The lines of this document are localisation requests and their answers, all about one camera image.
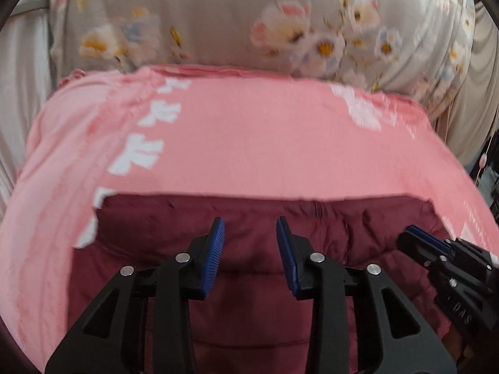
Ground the pink hanging tassel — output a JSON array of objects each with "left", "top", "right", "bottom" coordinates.
[{"left": 473, "top": 125, "right": 494, "bottom": 188}]

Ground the white satin cloth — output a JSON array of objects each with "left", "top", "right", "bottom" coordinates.
[{"left": 0, "top": 0, "right": 59, "bottom": 211}]

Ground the floral grey pillow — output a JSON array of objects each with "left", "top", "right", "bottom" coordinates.
[{"left": 49, "top": 0, "right": 476, "bottom": 104}]

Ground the maroon quilted jacket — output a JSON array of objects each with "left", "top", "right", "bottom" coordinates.
[{"left": 68, "top": 193, "right": 474, "bottom": 374}]

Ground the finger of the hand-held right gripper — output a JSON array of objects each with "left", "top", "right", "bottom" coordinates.
[
  {"left": 397, "top": 233, "right": 442, "bottom": 268},
  {"left": 405, "top": 225, "right": 453, "bottom": 257}
]

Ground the pink printed blanket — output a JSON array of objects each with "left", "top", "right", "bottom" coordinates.
[{"left": 0, "top": 66, "right": 499, "bottom": 374}]

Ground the beige cloth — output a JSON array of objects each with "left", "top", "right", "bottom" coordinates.
[{"left": 433, "top": 2, "right": 499, "bottom": 180}]

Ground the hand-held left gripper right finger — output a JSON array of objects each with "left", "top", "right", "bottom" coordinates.
[{"left": 276, "top": 216, "right": 457, "bottom": 374}]

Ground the grey metal band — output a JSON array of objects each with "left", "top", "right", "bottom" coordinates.
[{"left": 8, "top": 2, "right": 51, "bottom": 18}]

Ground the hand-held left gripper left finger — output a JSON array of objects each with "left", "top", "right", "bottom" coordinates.
[{"left": 45, "top": 217, "right": 226, "bottom": 374}]

